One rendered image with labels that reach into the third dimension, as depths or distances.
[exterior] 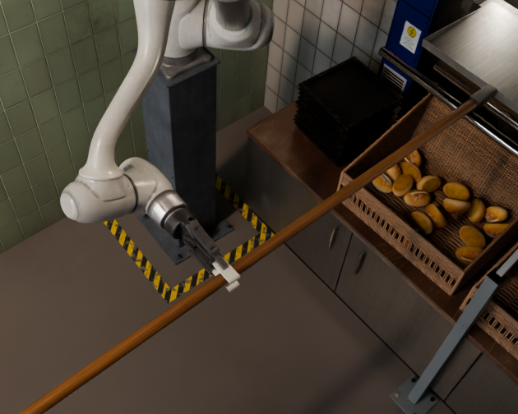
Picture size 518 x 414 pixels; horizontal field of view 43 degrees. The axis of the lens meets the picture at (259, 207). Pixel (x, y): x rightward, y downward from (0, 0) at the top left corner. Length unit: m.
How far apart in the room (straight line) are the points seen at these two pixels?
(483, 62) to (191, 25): 0.91
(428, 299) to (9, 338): 1.65
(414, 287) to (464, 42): 0.82
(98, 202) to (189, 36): 0.78
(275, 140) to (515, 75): 0.94
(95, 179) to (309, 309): 1.52
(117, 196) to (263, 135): 1.16
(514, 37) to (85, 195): 1.46
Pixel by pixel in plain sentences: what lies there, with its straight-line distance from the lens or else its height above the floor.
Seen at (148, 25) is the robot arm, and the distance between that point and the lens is 1.60.
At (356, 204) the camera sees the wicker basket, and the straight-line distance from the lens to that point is 2.41.
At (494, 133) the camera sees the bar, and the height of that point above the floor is 1.17.
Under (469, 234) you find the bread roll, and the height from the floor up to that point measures 0.64.
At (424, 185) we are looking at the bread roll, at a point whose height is 0.64.
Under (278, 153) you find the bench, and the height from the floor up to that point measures 0.58.
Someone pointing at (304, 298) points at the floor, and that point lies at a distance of 2.89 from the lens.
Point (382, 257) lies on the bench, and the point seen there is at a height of 0.57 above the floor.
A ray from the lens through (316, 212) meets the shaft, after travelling 1.66.
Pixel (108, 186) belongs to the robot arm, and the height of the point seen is 1.30.
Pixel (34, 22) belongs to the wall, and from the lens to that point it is 2.44.
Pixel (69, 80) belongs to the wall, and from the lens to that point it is 2.65.
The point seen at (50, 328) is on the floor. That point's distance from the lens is 2.88.
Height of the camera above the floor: 2.52
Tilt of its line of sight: 53 degrees down
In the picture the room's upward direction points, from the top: 6 degrees clockwise
